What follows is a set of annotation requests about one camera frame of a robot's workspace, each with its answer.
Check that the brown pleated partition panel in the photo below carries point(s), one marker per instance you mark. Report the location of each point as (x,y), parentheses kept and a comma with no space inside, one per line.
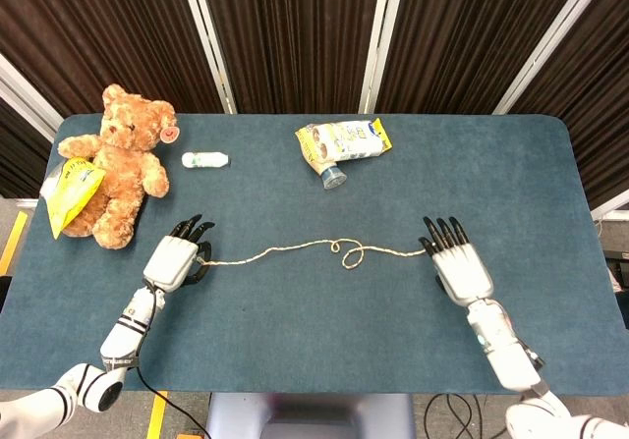
(295,36)
(19,159)
(452,36)
(599,90)
(123,26)

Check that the seasoning jar with blue cap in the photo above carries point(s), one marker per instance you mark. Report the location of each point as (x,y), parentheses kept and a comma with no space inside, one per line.
(331,176)

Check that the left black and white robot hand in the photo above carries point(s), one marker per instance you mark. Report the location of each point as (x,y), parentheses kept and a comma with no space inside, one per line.
(169,262)

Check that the round white red hang tag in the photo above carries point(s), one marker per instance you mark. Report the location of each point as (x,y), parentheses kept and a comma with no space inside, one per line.
(170,134)

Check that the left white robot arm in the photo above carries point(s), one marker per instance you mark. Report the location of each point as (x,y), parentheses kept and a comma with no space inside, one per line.
(125,331)

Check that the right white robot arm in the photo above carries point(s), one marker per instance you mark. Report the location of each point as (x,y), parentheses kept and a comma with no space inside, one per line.
(506,350)

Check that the blue felt table cover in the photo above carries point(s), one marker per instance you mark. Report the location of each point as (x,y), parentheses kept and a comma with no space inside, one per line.
(314,321)

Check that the white partition frame post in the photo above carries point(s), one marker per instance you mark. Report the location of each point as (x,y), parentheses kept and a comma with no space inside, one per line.
(550,41)
(209,36)
(29,97)
(377,41)

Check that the small white plastic bottle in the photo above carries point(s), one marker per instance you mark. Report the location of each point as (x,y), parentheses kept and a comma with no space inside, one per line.
(204,159)

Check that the yellow floor tape strip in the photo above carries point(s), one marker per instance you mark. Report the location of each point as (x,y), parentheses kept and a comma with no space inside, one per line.
(14,242)
(158,417)

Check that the brown teddy bear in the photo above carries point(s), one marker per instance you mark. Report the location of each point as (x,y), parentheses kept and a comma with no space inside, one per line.
(123,174)

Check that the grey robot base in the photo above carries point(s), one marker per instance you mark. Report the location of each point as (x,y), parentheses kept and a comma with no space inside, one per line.
(309,417)

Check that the yellow snack bag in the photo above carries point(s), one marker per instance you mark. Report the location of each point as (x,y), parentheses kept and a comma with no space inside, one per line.
(74,191)

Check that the white yellow biscuit pack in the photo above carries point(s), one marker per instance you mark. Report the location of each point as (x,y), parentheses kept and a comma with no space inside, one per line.
(344,139)

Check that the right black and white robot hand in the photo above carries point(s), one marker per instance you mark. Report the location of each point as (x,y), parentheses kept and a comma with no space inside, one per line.
(462,272)

